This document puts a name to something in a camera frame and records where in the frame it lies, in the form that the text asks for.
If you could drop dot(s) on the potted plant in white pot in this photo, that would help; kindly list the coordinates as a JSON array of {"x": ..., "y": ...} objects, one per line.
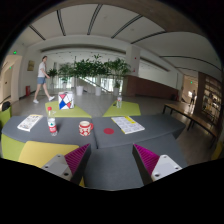
[{"x": 80, "y": 69}]

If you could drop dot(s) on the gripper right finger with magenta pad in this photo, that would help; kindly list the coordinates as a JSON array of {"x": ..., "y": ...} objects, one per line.
[{"x": 151, "y": 166}]

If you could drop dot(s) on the red round sticker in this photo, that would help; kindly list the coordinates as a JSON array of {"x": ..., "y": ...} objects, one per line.
[{"x": 108, "y": 131}]

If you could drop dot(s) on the red-capped plastic water bottle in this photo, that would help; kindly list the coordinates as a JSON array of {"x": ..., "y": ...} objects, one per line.
[{"x": 51, "y": 122}]

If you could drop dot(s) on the wooden bookshelf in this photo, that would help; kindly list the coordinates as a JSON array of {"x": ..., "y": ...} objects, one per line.
[{"x": 209, "y": 96}]

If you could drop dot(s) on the long wooden bench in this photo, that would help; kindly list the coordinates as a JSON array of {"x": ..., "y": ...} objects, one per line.
[{"x": 211, "y": 129}]

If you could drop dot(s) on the walking person in white shirt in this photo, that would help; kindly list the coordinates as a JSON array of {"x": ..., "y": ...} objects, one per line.
[{"x": 41, "y": 80}]

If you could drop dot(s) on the colourful geometric patterned box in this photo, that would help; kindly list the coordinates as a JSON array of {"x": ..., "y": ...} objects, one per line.
[{"x": 66, "y": 100}]

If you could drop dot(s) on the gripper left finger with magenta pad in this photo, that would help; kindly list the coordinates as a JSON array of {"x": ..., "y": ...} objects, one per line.
[{"x": 71, "y": 166}]

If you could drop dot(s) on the yellow and white booklet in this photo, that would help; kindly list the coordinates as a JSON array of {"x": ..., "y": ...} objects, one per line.
[{"x": 127, "y": 124}]

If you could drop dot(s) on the clear water bottle far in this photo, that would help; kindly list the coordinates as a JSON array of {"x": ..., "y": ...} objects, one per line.
[{"x": 119, "y": 101}]

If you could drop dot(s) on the red fire extinguisher box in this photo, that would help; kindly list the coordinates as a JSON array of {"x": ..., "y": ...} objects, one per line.
[{"x": 28, "y": 91}]

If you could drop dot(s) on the red and white patterned mug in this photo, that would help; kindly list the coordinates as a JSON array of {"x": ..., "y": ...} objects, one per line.
[{"x": 85, "y": 128}]

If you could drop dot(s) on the tall potted plant centre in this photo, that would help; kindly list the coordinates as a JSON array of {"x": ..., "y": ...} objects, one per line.
[{"x": 98, "y": 70}]

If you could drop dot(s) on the distant standing person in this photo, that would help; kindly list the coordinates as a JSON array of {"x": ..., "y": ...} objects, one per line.
[{"x": 193, "y": 98}]

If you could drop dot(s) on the white printed leaflet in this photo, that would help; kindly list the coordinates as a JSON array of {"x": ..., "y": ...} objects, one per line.
[{"x": 29, "y": 122}]

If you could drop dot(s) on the potted plant right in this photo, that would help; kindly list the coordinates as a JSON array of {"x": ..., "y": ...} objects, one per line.
[{"x": 117, "y": 68}]

